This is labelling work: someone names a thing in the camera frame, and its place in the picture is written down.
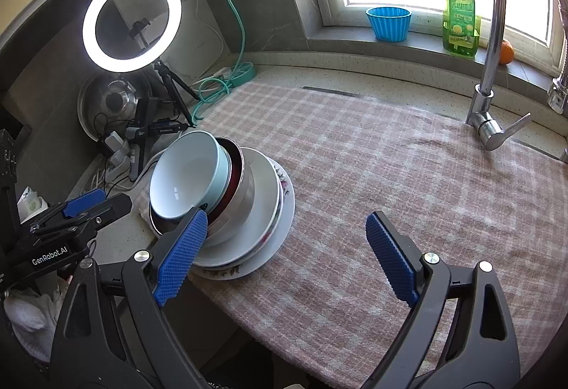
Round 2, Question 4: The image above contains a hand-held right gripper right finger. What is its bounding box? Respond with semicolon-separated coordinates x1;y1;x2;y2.
361;211;521;389

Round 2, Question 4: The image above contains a person's left hand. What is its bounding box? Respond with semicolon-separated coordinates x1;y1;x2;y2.
4;286;59;335

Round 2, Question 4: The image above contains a pink checked cloth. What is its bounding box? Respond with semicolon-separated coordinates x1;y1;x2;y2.
133;82;568;388

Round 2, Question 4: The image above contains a white plate grey leaf print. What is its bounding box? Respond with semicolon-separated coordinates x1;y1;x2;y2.
191;147;285;269

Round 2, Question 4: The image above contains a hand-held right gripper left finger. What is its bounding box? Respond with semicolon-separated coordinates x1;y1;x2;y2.
50;209;209;389

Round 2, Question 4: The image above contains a white ring light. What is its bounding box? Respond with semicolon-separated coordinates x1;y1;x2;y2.
82;0;182;73

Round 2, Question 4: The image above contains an orange fruit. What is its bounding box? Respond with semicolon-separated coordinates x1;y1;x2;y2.
499;39;516;66

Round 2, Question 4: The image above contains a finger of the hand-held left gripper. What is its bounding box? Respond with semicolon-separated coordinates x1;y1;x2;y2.
61;189;108;220
27;193;134;239

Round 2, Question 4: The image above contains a small floral white plate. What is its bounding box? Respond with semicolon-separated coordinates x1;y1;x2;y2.
248;162;291;254

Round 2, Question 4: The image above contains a chrome kitchen faucet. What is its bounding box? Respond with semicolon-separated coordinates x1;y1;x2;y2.
465;0;568;152

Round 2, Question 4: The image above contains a green hose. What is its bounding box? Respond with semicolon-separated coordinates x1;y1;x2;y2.
192;0;257;124

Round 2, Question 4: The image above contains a small steel bowl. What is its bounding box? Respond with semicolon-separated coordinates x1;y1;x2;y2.
152;137;239;231

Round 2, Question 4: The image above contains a blue silicone cup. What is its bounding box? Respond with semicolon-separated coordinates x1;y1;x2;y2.
365;7;413;44

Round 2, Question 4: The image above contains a black ring light tripod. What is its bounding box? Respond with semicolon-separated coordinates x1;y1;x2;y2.
153;63;201;129

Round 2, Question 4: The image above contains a large white plate flower rim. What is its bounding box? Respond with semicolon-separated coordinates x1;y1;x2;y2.
189;167;296;280

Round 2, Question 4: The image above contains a white power strip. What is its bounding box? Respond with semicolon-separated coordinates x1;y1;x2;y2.
105;130;143;182

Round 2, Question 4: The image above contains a flexible faucet sprayer head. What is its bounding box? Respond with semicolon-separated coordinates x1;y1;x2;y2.
547;2;568;115

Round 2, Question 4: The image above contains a steel pot lid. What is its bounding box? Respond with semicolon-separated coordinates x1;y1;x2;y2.
77;74;152;142

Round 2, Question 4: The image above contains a large steel bowl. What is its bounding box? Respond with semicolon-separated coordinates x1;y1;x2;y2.
150;136;257;248

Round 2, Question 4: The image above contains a light blue ceramic bowl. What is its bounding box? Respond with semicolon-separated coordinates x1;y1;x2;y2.
149;130;232;222

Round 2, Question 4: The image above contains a black phone holder stand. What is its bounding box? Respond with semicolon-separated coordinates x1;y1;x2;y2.
125;98;190;182

